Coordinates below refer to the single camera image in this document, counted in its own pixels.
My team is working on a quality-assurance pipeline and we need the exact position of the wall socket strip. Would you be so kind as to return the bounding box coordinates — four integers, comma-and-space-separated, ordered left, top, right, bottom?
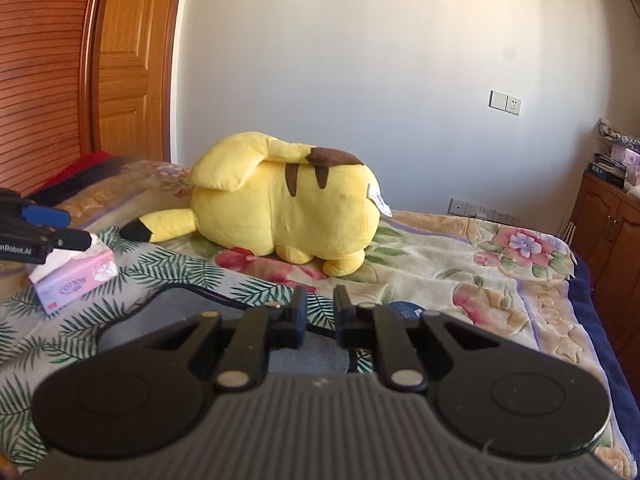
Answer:
447, 197, 518, 226

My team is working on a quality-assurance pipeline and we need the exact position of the floral bed blanket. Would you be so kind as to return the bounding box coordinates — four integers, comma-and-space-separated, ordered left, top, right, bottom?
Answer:
1, 159, 639, 479

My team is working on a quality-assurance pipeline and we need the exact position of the yellow Pikachu plush toy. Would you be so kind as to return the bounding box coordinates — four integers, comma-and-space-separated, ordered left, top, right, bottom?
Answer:
119, 131, 393, 278

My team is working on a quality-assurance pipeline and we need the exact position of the stack of boxes and books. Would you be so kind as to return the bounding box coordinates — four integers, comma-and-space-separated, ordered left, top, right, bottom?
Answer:
587, 118, 639, 196

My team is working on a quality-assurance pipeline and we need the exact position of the red pillow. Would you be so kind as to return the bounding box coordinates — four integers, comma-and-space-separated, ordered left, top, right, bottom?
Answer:
36, 151, 122, 193

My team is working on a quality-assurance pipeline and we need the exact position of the white wall switch plate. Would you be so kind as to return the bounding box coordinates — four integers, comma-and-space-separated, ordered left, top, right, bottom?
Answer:
488, 90, 522, 116

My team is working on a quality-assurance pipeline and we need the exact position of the pink tissue box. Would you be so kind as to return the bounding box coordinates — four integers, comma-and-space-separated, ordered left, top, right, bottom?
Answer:
26, 234, 118, 318

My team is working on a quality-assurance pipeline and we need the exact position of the wooden side cabinet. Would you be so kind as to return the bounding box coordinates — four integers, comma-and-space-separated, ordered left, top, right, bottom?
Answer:
566, 170, 640, 356

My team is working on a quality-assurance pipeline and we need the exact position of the wooden slatted wardrobe door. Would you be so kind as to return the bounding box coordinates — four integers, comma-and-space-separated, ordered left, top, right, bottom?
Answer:
1, 0, 100, 194

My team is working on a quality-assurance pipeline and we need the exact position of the wooden panel door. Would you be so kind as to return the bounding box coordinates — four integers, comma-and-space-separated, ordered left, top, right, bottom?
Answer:
91, 0, 179, 160

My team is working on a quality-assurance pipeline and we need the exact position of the dark blue cup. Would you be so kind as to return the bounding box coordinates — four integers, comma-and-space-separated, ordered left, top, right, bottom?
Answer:
388, 301, 424, 321

